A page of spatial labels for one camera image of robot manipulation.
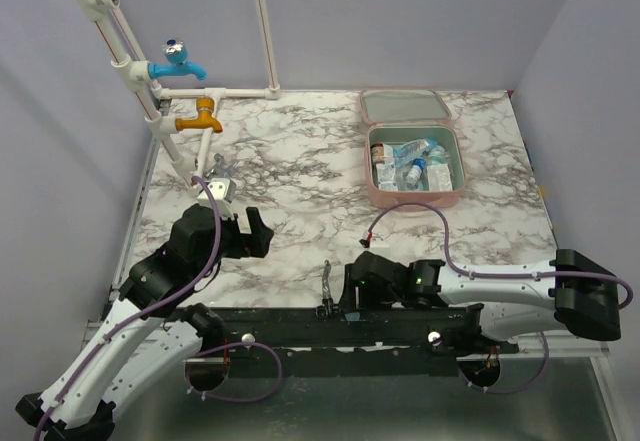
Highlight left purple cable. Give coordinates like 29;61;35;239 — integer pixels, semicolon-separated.
32;175;284;441

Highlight white pvc pipe frame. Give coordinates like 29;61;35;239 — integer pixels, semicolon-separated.
76;0;281;187

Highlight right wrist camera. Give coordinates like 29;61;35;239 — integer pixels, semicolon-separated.
359;237;392;258

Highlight orange faucet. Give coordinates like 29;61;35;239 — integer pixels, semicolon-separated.
175;97;223;134

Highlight pink medicine kit case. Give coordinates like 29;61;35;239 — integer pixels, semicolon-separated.
359;88;466;208

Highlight alcohol pad packets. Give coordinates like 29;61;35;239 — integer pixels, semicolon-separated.
374;163;399;192

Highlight clear bag teal pads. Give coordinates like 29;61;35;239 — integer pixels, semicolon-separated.
425;161;453;192

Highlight blue capped small bottle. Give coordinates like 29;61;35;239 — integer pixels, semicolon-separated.
405;157;427;186

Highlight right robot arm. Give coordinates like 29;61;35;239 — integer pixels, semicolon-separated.
335;250;621;358

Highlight blue faucet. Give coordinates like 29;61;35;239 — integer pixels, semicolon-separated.
148;38;207;80

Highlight metal scissors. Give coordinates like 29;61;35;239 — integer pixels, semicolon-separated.
315;260;337;319

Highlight blue wipes packet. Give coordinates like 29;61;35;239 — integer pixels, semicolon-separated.
392;138;438;166

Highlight chrome faucet valve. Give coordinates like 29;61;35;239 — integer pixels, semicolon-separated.
204;153;237;179

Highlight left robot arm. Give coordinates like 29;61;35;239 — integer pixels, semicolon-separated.
16;204;274;440

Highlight purple cable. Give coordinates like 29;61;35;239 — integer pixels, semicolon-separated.
360;202;634;396
32;175;284;441

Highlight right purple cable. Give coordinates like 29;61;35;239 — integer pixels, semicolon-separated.
360;202;634;396

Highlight brown medicine bottle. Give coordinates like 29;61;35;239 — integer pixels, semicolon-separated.
370;143;387;164

